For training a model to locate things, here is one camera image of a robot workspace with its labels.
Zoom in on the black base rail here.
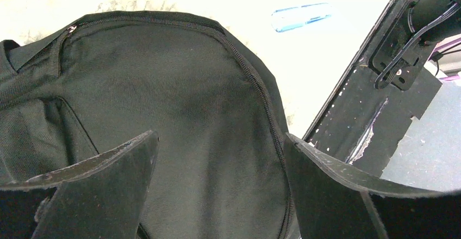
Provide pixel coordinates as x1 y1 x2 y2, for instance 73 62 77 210
303 0 441 176

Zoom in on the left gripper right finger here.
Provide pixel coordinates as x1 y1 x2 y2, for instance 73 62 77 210
285 134 460 238

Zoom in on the black student backpack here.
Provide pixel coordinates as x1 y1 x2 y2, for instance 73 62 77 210
1 11 294 238

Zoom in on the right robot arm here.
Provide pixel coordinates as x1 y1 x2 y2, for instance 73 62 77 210
369 0 460 91

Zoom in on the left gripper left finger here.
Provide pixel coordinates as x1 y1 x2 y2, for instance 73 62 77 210
1 131 159 238

